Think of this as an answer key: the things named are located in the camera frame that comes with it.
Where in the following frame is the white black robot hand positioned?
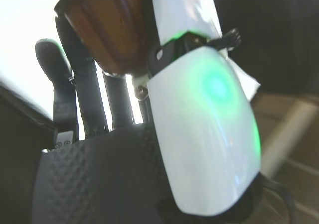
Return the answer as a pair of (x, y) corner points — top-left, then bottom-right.
(32, 0), (262, 224)

